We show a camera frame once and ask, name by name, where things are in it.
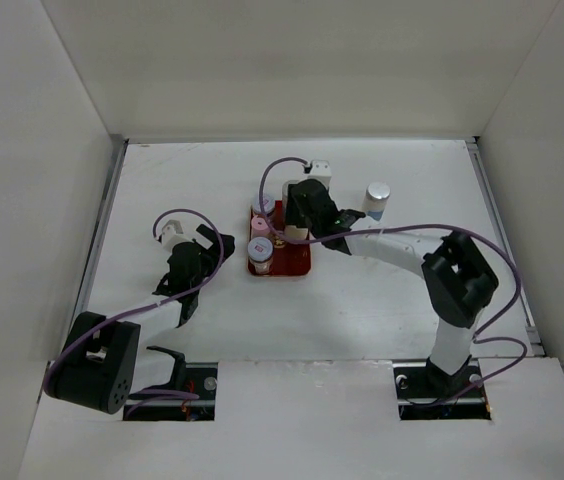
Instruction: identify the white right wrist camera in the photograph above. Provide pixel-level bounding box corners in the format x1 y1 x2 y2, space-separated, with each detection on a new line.
304 160 332 189

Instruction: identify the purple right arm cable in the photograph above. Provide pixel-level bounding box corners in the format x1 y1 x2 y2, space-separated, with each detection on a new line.
259 157 531 401

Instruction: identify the silver-lid white bottle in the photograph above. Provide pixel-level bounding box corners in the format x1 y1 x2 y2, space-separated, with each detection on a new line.
362 182 391 221

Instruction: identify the pink bottle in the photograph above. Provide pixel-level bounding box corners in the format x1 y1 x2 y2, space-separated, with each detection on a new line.
250 216 272 239

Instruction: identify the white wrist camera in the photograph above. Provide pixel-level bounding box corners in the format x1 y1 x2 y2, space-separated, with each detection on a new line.
157 220 193 253
304 160 332 189

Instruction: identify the white granule bottle blue label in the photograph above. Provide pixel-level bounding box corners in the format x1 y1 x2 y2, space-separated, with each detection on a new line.
282 180 299 206

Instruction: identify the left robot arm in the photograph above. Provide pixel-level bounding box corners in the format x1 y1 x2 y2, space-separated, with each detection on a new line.
43 220 235 414

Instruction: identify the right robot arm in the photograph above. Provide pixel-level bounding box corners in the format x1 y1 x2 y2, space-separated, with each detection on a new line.
287 179 499 396

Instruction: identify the glass jar white lid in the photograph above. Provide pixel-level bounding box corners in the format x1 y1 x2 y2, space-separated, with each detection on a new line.
247 237 274 275
251 193 276 223

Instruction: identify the cream bottle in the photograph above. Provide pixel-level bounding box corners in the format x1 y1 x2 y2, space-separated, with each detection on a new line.
284 224 309 241

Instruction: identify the red rectangular tray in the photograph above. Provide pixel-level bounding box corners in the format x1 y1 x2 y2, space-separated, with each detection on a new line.
246 199 312 279

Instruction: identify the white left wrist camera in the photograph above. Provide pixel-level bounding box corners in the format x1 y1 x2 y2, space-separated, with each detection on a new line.
157 220 193 253

